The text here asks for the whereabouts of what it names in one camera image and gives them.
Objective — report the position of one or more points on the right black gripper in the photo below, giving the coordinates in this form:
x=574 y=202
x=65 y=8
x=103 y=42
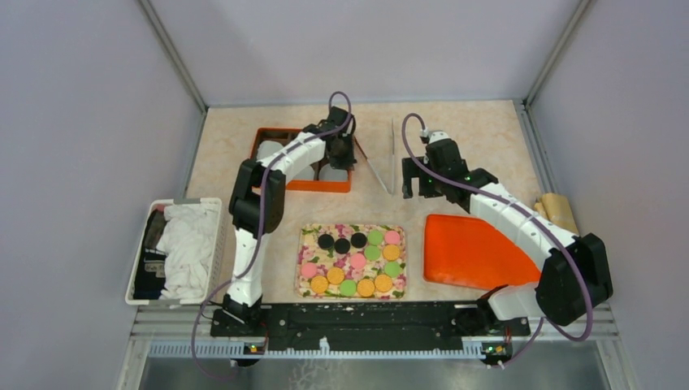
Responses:
x=411 y=170

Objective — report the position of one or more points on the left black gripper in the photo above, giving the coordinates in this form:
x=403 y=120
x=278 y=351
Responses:
x=347 y=162

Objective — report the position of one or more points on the metal serving tongs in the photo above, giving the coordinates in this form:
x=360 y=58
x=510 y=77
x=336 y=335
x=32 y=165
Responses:
x=388 y=186

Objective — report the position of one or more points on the orange compartment box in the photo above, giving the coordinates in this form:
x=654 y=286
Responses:
x=286 y=135

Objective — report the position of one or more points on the black cookie three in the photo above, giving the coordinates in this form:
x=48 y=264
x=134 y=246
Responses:
x=358 y=240

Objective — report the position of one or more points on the black cookie one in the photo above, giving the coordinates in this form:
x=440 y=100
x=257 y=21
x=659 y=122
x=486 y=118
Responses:
x=325 y=241

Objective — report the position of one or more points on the black cookie two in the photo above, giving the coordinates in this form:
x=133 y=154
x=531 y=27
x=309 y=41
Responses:
x=342 y=246

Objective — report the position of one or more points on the floral serving tray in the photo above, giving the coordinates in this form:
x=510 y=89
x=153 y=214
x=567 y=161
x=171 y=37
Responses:
x=308 y=251

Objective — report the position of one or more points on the orange cookie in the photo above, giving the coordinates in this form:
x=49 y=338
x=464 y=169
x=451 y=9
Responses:
x=365 y=288
x=383 y=283
x=391 y=252
x=319 y=284
x=335 y=275

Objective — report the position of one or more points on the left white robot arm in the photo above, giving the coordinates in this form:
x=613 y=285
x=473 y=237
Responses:
x=257 y=202

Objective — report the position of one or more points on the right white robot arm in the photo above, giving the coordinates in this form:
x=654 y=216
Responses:
x=574 y=270

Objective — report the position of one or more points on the white paper cup six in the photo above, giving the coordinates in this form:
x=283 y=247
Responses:
x=330 y=174

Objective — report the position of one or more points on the pink cookie top right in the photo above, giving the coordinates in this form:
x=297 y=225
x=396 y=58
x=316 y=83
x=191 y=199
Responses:
x=392 y=237

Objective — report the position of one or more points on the pink cookie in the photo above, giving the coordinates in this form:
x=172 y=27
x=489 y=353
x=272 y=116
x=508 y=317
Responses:
x=358 y=261
x=308 y=270
x=392 y=237

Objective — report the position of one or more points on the white paper cup one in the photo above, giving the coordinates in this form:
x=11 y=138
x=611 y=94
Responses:
x=267 y=148

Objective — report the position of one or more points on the green cookie top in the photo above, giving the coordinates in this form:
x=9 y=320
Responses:
x=375 y=237

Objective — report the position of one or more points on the green cookie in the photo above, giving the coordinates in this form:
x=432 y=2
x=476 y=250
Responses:
x=372 y=253
x=375 y=237
x=348 y=288
x=393 y=269

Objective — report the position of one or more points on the orange box lid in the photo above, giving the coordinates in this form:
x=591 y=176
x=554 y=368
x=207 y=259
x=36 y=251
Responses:
x=469 y=252

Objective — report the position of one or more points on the green cookie middle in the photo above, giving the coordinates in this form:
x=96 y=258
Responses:
x=372 y=253

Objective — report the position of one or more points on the green cookie right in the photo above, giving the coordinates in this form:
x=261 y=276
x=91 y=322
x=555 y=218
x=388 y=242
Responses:
x=393 y=269

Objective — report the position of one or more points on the pink cookie centre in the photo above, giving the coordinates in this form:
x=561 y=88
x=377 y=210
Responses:
x=358 y=261

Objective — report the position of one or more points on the pink cookie left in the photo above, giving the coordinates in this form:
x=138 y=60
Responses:
x=308 y=270

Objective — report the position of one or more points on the green cookie bottom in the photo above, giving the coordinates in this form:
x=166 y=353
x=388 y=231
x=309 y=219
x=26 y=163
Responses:
x=348 y=288

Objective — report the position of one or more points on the white cloth in basket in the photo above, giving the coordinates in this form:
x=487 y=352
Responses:
x=188 y=241

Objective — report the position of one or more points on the white plastic basket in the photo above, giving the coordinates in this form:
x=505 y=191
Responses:
x=147 y=276

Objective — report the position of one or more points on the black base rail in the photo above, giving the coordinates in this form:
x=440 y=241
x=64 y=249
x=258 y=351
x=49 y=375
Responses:
x=366 y=327

